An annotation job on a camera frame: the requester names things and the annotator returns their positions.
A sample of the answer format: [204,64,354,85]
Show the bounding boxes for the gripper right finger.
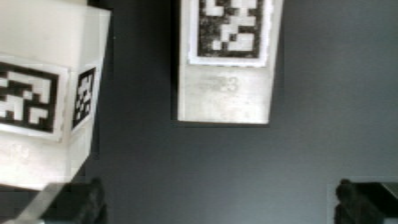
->
[334,179,398,224]

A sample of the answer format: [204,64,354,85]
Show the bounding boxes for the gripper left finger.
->
[11,178,109,224]

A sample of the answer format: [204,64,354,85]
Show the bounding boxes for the white table leg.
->
[178,0,284,125]
[0,0,112,190]

